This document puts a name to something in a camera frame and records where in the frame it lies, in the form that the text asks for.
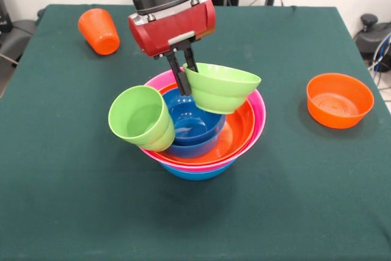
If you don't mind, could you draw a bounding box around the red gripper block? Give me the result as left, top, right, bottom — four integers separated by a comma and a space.
127, 0, 216, 96

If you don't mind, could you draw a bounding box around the small green bowl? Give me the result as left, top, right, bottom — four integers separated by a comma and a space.
182, 62, 263, 114

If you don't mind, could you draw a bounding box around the small dark blue bowl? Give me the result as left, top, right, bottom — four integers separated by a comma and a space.
161, 87, 227, 147

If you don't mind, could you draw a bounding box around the green cup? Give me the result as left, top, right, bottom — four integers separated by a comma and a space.
108, 85, 177, 152

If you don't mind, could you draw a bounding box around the small light blue bowl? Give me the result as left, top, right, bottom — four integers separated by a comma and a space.
164, 120, 228, 159

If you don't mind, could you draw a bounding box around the orange cup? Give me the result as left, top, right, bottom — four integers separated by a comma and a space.
78, 8, 121, 56

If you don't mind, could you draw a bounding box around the large orange bowl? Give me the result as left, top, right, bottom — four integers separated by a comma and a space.
151, 82, 256, 166

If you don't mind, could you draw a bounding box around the large pink bowl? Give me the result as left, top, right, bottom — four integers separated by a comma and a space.
139, 70, 267, 174

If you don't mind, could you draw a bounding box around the large blue bowl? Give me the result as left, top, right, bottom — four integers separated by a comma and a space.
160, 161, 236, 182

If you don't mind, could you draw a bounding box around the dark green tablecloth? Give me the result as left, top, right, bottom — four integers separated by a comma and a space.
0, 4, 391, 261

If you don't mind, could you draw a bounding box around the small orange bowl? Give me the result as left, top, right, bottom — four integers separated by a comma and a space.
306, 73, 375, 130

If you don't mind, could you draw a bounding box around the grey wheeled base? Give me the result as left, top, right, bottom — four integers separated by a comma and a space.
353, 13, 391, 62
0, 19, 39, 60

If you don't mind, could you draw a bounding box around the black equipment box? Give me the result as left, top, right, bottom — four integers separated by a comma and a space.
0, 0, 13, 34

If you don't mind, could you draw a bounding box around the tangled cable bundle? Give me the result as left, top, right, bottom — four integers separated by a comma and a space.
367, 35, 391, 90

